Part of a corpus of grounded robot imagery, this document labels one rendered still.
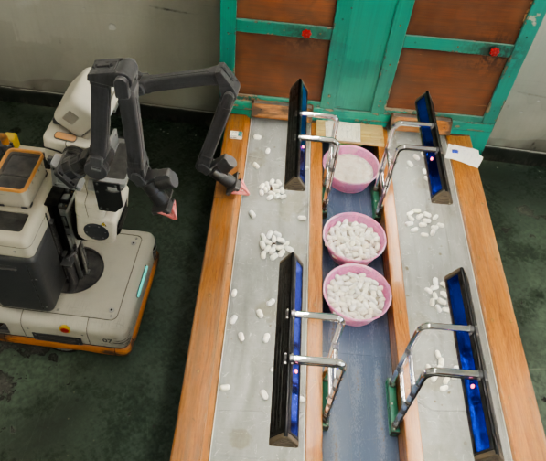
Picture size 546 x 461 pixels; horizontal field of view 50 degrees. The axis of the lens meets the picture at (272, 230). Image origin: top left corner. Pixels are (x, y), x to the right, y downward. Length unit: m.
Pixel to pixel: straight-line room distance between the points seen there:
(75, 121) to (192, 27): 1.72
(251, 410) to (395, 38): 1.68
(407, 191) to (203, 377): 1.29
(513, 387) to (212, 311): 1.10
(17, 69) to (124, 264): 1.82
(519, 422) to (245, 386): 0.93
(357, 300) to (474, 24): 1.29
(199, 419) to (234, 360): 0.25
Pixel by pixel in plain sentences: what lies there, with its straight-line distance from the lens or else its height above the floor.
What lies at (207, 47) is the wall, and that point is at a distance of 3.77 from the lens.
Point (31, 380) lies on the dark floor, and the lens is 3.06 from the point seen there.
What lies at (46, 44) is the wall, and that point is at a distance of 4.11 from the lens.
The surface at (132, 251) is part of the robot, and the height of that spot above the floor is 0.28.
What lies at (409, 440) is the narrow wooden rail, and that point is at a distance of 2.08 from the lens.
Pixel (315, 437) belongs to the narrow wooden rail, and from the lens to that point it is 2.02.
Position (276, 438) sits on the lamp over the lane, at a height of 1.09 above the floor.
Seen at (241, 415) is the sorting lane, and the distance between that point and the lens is 2.05.
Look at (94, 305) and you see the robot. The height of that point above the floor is 0.28.
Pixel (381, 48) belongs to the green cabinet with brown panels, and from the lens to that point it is 2.80.
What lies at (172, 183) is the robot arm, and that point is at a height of 1.20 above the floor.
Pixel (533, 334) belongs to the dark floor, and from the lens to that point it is 3.46.
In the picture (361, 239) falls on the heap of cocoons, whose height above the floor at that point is 0.74.
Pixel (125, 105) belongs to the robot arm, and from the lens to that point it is 1.85.
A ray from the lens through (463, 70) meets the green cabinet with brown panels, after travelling 2.93.
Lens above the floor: 2.62
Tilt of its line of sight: 49 degrees down
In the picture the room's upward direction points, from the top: 6 degrees clockwise
